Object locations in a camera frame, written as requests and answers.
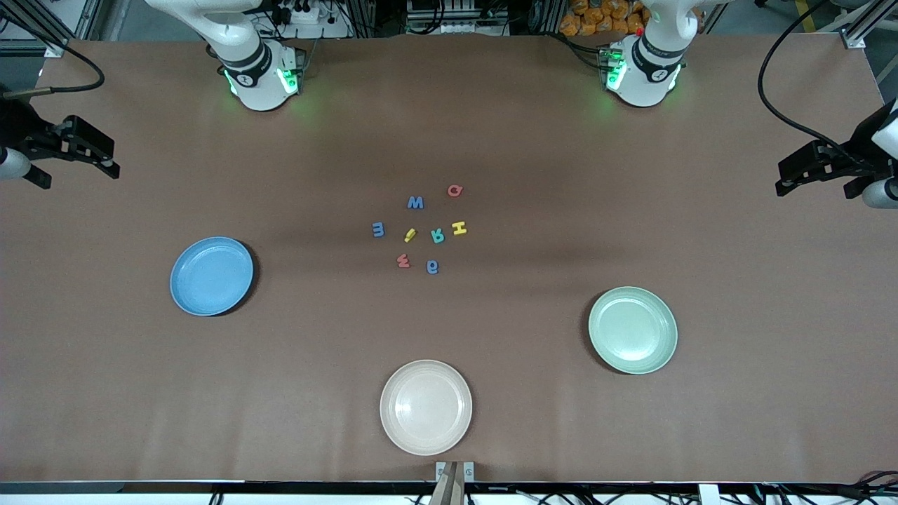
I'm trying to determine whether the blue plate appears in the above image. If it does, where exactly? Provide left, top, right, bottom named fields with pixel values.
left=170, top=236, right=255, bottom=317

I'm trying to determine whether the green plate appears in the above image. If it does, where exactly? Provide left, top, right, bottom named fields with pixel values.
left=588, top=286, right=679, bottom=375

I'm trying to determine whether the brown table cover sheet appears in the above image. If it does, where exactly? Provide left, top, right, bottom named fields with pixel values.
left=0, top=34, right=898, bottom=485

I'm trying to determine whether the pile of orange bags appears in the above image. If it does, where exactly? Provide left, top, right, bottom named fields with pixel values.
left=559, top=0, right=650, bottom=37

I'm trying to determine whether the white power strip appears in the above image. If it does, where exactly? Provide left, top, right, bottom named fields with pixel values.
left=270, top=0, right=351, bottom=39

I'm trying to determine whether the black electronics box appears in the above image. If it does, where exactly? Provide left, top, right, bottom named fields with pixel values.
left=406, top=0, right=511, bottom=36

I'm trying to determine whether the beige plate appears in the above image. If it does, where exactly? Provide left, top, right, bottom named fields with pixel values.
left=380, top=359, right=474, bottom=457

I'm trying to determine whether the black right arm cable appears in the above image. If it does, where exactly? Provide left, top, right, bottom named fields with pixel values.
left=0, top=14, right=106, bottom=96

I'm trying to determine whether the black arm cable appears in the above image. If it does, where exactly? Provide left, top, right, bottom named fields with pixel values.
left=0, top=14, right=106, bottom=96
left=756, top=0, right=878, bottom=169

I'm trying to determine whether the aluminium frame post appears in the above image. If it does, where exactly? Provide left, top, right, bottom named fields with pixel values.
left=0, top=0, right=78, bottom=58
left=838, top=0, right=898, bottom=50

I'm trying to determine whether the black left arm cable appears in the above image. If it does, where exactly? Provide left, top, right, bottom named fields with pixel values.
left=756, top=0, right=878, bottom=169

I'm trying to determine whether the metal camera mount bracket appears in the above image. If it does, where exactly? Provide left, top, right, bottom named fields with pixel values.
left=429, top=461, right=476, bottom=505

